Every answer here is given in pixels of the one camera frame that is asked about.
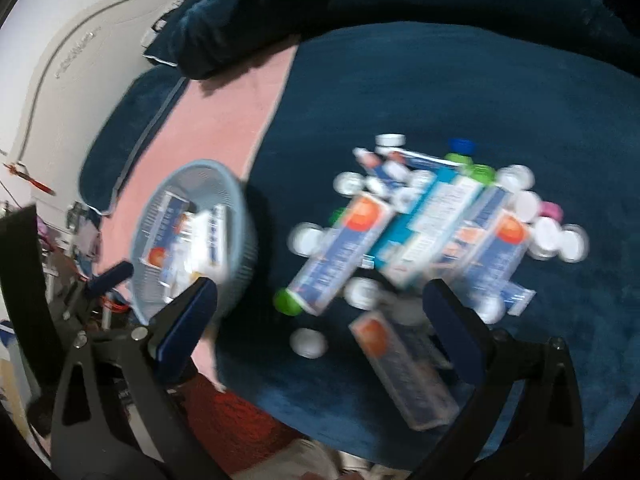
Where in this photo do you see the light blue plastic basket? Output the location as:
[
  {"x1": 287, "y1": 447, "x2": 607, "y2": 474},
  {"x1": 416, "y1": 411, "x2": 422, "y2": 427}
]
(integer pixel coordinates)
[{"x1": 129, "y1": 159, "x2": 257, "y2": 325}]

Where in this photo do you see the blue orange medicine box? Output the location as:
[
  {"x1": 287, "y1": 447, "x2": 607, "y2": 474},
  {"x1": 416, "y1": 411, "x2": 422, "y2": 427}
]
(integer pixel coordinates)
[{"x1": 286, "y1": 192, "x2": 395, "y2": 315}]

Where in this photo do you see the red tassel ornament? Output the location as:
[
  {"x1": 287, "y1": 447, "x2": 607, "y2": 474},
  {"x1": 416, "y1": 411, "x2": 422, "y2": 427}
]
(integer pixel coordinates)
[{"x1": 3, "y1": 162, "x2": 56, "y2": 196}]

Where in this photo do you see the pink blanket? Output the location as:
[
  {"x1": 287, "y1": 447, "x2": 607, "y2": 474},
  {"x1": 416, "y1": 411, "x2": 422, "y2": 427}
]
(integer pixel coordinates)
[{"x1": 96, "y1": 41, "x2": 302, "y2": 391}]

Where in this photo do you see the dark blue bed sheet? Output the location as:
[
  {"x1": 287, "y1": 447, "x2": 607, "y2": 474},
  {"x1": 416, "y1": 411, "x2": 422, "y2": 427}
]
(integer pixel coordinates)
[{"x1": 214, "y1": 22, "x2": 640, "y2": 470}]

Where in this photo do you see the white headboard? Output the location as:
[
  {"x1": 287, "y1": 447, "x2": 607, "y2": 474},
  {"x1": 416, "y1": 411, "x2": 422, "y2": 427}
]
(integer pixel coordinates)
[{"x1": 1, "y1": 0, "x2": 176, "y2": 226}]

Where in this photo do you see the dark blue fleece duvet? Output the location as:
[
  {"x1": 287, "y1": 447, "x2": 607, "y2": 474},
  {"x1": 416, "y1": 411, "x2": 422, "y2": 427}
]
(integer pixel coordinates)
[{"x1": 144, "y1": 0, "x2": 639, "y2": 79}]

